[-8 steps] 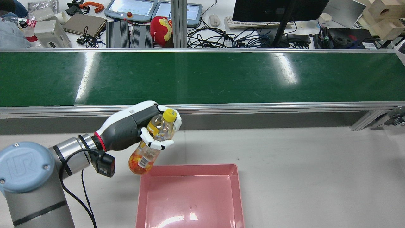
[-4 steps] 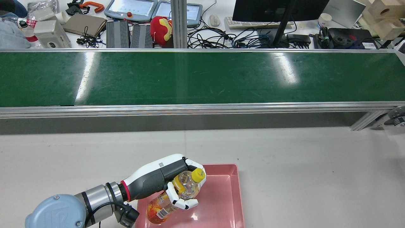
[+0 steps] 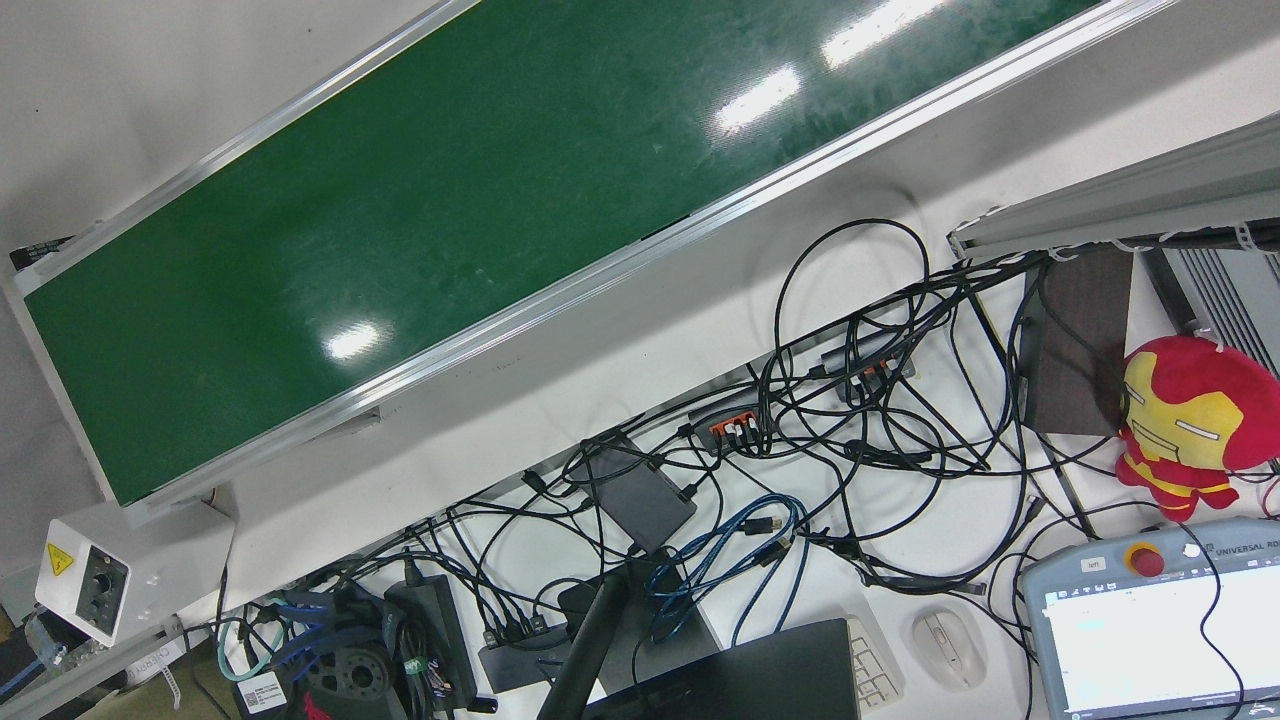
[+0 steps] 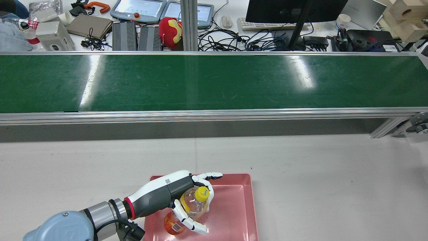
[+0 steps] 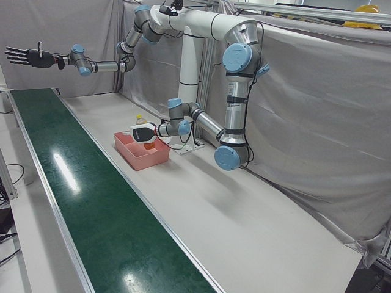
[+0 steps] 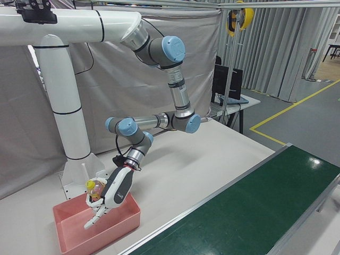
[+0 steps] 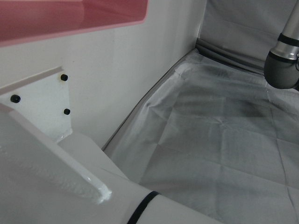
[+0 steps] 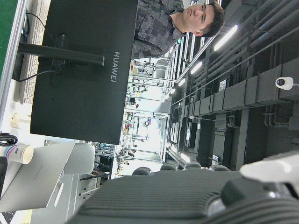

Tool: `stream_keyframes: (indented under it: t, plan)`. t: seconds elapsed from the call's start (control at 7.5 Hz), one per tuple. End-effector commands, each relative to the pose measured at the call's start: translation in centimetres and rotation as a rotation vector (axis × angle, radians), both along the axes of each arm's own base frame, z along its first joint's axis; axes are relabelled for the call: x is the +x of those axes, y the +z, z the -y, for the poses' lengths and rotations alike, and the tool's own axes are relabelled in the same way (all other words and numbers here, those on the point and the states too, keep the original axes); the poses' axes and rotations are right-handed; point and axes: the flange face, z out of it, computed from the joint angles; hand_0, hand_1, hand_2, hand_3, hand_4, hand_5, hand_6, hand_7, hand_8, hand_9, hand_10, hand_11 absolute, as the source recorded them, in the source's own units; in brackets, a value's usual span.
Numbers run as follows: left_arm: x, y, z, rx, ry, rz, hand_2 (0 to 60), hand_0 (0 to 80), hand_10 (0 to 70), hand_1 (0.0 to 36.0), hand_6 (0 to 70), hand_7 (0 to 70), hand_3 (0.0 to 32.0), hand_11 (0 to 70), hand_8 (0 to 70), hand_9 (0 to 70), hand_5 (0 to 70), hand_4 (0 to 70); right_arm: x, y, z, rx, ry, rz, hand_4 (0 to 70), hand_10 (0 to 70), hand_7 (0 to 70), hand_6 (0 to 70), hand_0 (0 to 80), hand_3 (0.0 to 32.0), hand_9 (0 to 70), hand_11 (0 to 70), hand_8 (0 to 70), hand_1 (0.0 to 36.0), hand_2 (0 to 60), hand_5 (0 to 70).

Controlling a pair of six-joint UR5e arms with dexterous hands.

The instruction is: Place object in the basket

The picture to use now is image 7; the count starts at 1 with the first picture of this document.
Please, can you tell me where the pink plastic basket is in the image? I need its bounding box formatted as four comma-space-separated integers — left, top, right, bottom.
0, 0, 150, 48

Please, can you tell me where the grey draped cloth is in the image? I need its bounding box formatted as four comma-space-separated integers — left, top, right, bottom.
101, 0, 299, 224

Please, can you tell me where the white robot torso stand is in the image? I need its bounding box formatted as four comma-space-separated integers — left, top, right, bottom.
0, 66, 228, 224

